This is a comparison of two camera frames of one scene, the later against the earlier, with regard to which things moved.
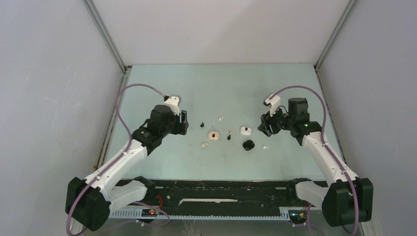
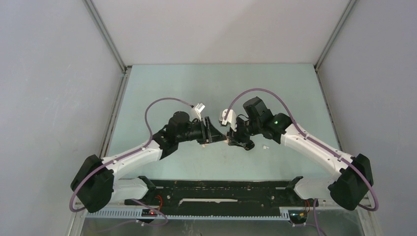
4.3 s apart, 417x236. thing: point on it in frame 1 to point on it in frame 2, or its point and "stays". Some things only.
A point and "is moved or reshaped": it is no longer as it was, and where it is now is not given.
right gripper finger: [266, 119] to [233, 135]
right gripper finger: [266, 129] to [247, 144]
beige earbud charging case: [213, 135] is moved or reshaped
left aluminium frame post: [125, 70] stays
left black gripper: [181, 128] to [215, 135]
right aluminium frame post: [317, 64] stays
